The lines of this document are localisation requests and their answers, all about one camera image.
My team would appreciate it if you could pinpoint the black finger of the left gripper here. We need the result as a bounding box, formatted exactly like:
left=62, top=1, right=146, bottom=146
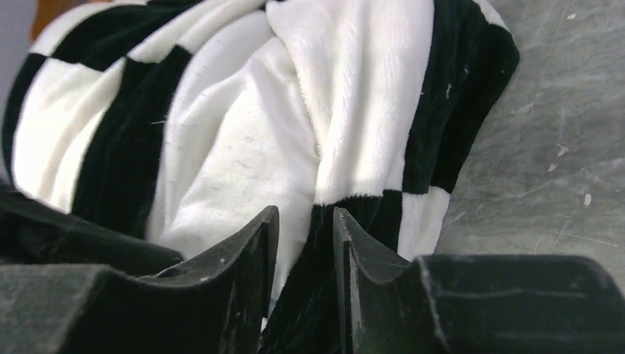
left=1, top=181, right=183, bottom=277

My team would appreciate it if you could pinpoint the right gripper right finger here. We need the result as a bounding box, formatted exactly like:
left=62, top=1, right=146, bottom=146
left=333, top=208, right=624, bottom=353

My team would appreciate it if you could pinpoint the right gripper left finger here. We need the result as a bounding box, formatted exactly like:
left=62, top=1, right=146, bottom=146
left=1, top=206, right=279, bottom=353

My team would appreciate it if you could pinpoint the white pillow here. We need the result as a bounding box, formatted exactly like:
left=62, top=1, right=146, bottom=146
left=146, top=10, right=318, bottom=300

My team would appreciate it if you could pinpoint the black white checkered pillowcase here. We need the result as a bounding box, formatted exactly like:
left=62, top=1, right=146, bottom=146
left=1, top=1, right=519, bottom=353

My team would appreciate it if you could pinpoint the wooden shelf rack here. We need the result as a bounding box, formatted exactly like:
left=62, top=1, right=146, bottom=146
left=29, top=0, right=110, bottom=43

